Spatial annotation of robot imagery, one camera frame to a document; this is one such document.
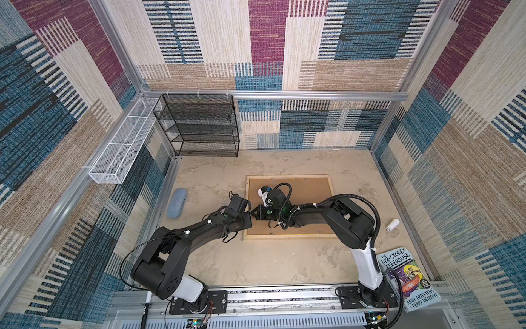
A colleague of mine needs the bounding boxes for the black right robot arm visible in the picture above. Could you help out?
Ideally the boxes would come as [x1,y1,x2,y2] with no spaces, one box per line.
[251,182,386,308]

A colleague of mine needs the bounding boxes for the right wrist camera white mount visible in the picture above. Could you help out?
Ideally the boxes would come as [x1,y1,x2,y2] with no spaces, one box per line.
[258,186,273,207]

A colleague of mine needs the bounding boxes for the small white cylinder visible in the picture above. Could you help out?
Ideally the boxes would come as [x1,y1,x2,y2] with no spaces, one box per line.
[386,219,401,232]

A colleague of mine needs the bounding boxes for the brown frame backing board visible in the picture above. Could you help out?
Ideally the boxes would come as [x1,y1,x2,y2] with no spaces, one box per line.
[247,177,334,237]

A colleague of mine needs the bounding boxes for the black white marker pen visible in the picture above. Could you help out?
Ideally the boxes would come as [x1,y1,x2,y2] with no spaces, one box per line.
[139,291,153,329]

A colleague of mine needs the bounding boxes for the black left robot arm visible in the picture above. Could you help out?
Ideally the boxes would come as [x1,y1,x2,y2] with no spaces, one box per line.
[131,194,251,313]

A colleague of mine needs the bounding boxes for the light wooden picture frame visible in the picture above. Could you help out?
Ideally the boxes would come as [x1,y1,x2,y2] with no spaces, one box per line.
[243,174,338,241]

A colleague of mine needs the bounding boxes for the blue grey glasses case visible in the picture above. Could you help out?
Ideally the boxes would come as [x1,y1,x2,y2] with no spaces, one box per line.
[166,188,188,219]

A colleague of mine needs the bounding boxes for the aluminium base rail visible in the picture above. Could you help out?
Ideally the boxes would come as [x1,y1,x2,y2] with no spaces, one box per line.
[102,283,457,329]

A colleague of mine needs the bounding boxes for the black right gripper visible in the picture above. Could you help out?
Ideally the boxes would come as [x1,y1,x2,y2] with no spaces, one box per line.
[250,205,283,222]

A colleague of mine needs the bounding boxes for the white wire mesh basket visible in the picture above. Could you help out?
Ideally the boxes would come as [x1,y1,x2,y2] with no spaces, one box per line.
[89,97,158,185]

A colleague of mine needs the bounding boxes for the colourful treehouse book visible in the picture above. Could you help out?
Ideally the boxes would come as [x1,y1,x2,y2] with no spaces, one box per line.
[378,248,442,313]

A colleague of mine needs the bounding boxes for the black wire mesh shelf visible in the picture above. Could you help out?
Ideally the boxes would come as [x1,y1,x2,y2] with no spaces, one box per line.
[153,94,241,157]

